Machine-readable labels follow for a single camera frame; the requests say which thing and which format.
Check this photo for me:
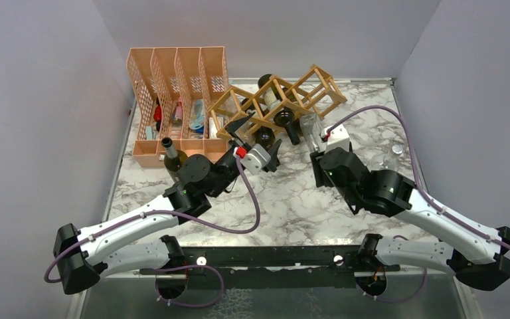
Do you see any clear glass jar silver lid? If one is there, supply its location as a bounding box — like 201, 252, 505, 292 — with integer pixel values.
378, 144, 404, 171

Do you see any red item in organizer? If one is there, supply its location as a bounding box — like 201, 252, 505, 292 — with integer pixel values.
153, 98, 163, 132

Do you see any blue item in organizer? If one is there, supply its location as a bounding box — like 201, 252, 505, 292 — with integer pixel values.
189, 99, 205, 134

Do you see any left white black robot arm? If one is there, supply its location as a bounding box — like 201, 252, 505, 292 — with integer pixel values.
44, 116, 282, 295

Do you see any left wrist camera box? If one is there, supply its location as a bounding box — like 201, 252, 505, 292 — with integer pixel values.
233, 144, 271, 175

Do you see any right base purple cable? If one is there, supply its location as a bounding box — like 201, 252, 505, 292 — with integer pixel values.
355, 237, 428, 305

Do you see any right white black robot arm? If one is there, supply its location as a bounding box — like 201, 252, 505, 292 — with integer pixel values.
309, 148, 510, 291

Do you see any light blue tube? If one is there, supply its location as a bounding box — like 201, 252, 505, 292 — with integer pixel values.
145, 126, 155, 140

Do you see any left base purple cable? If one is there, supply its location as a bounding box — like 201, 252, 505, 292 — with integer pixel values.
154, 262, 226, 308

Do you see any wooden wine rack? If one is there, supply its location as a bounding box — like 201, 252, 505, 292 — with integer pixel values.
207, 64, 347, 140

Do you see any standing white wine bottle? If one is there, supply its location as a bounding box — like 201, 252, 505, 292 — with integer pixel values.
161, 137, 188, 182

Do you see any pink item in organizer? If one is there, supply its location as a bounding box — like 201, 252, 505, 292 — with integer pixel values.
171, 99, 183, 126

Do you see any orange plastic file organizer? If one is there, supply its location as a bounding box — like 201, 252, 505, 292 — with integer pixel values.
126, 47, 229, 168

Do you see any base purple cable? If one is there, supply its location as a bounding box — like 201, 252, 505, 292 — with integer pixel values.
154, 262, 226, 308
355, 237, 428, 305

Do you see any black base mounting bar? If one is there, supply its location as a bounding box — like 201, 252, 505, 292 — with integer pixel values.
139, 245, 376, 290

